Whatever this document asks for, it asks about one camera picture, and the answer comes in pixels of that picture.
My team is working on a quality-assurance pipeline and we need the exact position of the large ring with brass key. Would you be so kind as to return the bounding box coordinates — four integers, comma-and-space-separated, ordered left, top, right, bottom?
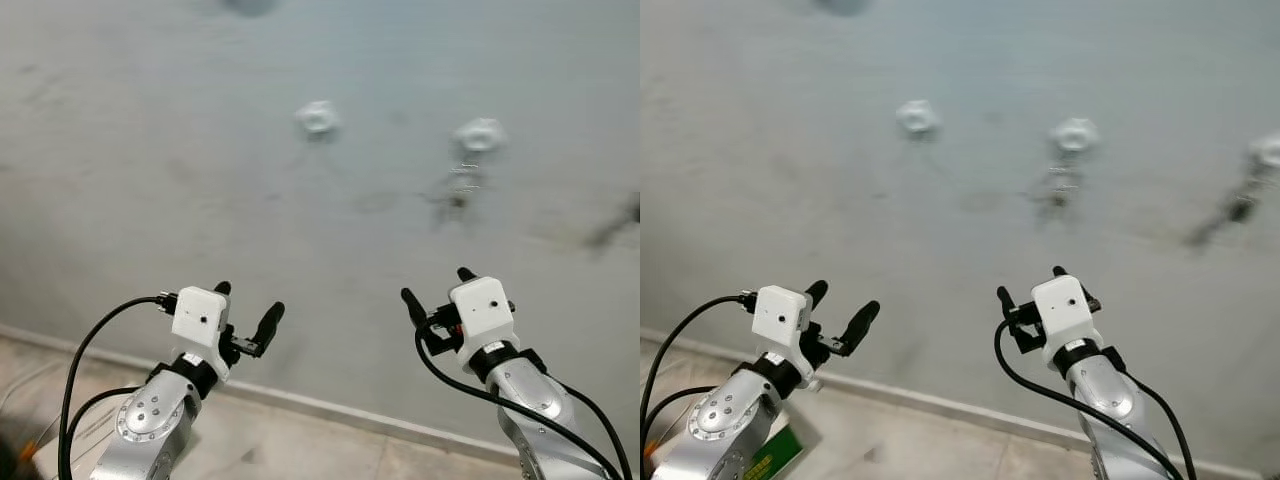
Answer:
1030, 155, 1086, 226
430, 155, 486, 229

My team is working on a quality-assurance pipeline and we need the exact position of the dark key bunch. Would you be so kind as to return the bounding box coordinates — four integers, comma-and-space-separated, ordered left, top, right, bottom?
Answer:
1185, 165, 1271, 249

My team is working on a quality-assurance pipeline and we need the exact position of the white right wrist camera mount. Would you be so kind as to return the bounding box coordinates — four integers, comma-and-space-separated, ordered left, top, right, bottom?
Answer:
448, 277, 519, 366
1032, 275, 1103, 366

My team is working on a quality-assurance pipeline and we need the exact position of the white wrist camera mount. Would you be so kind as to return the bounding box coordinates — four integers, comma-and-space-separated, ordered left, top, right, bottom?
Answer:
752, 286, 813, 373
448, 277, 519, 366
1032, 275, 1103, 366
170, 286, 233, 381

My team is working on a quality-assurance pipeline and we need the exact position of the grey skirting board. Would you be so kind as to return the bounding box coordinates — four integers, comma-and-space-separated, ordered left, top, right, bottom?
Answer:
0, 320, 531, 471
640, 328, 1266, 480

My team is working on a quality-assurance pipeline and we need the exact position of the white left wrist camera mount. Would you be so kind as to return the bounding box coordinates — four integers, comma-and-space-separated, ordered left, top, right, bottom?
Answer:
752, 286, 813, 373
170, 286, 233, 381

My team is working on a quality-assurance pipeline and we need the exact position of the black bulky object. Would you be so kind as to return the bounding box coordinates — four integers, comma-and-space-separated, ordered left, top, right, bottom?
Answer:
0, 440, 41, 480

